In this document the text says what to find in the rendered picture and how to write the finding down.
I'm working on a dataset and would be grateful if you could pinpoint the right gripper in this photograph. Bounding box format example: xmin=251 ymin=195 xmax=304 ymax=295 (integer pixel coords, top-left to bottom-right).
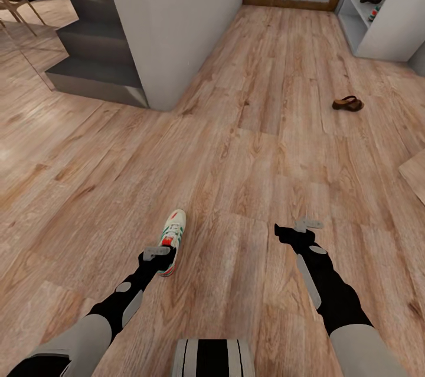
xmin=274 ymin=224 xmax=315 ymax=249

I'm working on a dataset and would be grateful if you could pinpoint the robot trunk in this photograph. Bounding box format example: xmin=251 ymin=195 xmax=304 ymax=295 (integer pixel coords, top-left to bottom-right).
xmin=170 ymin=339 xmax=255 ymax=377

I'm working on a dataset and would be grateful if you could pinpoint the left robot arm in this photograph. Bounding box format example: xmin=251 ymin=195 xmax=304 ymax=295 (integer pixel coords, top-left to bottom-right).
xmin=5 ymin=246 xmax=177 ymax=377

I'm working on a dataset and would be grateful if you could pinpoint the gym shoe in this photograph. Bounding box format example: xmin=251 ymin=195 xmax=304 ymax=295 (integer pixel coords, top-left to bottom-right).
xmin=158 ymin=209 xmax=186 ymax=276
xmin=369 ymin=5 xmax=380 ymax=21

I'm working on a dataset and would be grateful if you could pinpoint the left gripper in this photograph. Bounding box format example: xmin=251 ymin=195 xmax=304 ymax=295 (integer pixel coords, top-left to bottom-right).
xmin=138 ymin=248 xmax=177 ymax=280

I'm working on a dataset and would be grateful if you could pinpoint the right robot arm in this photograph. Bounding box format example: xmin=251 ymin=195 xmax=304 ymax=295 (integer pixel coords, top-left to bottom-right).
xmin=274 ymin=218 xmax=409 ymax=377

